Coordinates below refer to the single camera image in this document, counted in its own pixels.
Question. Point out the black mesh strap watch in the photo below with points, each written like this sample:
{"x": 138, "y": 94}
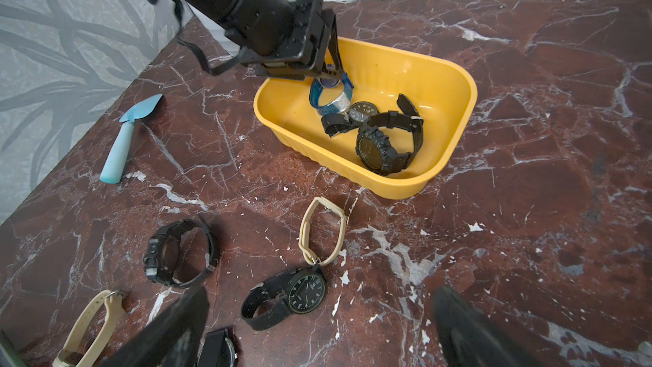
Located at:
{"x": 294, "y": 291}

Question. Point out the translucent blue watch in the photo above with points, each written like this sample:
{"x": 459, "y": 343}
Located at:
{"x": 330, "y": 97}

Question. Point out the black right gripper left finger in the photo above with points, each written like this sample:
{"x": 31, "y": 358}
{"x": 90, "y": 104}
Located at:
{"x": 172, "y": 338}

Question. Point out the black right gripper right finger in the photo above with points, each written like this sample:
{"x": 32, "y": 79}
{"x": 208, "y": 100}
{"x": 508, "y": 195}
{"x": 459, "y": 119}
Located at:
{"x": 468, "y": 337}

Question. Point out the rugged black digital watch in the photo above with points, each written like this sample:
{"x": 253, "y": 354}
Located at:
{"x": 162, "y": 257}

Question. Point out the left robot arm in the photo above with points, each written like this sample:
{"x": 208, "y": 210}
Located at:
{"x": 227, "y": 13}

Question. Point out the yellow plastic storage box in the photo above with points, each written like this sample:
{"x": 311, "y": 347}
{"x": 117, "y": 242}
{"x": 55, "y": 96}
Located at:
{"x": 443, "y": 93}

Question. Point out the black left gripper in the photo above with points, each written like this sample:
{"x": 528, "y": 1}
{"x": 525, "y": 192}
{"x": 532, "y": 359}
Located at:
{"x": 302, "y": 44}

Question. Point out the light blue garden trowel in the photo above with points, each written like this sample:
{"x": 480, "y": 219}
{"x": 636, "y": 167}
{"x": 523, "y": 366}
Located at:
{"x": 117, "y": 158}

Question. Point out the black round dial watch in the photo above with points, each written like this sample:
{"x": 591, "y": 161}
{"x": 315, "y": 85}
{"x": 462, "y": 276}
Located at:
{"x": 344, "y": 122}

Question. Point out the cream strap watch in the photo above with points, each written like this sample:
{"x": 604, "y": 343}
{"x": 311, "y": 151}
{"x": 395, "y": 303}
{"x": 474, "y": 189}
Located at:
{"x": 306, "y": 231}

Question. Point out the chunky black sport watch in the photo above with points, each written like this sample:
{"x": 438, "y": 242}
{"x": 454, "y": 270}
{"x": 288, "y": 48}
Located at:
{"x": 374, "y": 144}

